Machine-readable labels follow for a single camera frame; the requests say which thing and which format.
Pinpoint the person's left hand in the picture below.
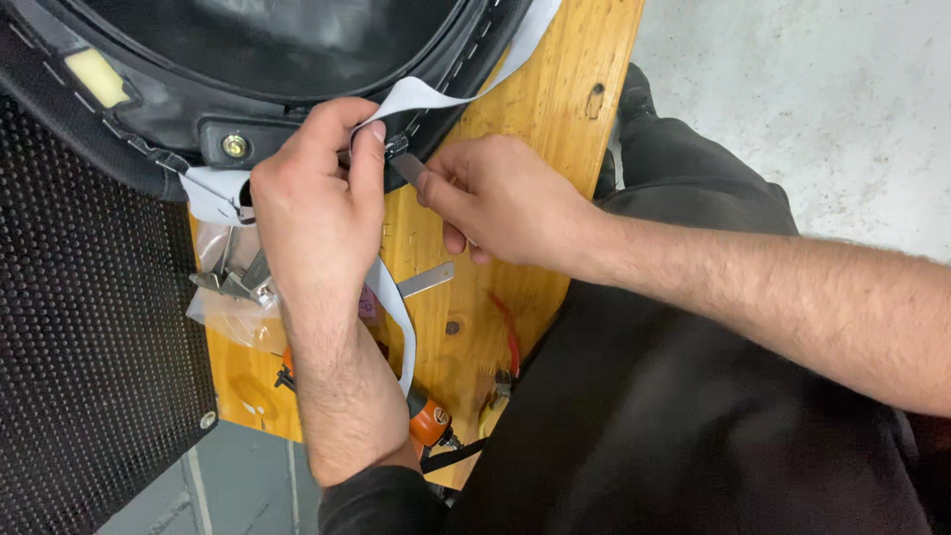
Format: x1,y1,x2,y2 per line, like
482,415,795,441
250,97,389,307

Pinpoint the person's right hand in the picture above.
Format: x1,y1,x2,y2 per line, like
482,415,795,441
415,134,599,267

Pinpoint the grey metal blade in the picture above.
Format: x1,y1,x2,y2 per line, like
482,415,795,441
391,152,430,187

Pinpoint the white fabric strip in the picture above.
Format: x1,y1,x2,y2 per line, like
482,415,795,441
178,0,563,398

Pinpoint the flat metal strip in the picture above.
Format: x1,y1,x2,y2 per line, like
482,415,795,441
396,261,456,299

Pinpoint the wooden workbench board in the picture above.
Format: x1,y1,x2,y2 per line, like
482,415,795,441
189,0,646,491

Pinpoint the person's black shoe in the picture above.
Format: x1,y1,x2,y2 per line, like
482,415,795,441
617,62,659,129

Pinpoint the bunch of metal clips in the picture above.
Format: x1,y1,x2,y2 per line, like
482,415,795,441
189,226,280,307

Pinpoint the orange pneumatic stapler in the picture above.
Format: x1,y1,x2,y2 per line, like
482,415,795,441
273,346,466,460

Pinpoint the black vinyl seat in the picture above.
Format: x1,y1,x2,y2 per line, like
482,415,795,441
0,0,537,203

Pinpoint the clear plastic bag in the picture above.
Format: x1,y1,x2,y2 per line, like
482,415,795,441
186,219,289,355

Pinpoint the black perforated mat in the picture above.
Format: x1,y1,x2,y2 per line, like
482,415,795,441
0,88,221,535

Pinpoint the red air hose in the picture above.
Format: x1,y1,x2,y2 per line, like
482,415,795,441
486,291,522,374

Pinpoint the black strap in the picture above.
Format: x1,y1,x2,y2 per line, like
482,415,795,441
420,437,488,476

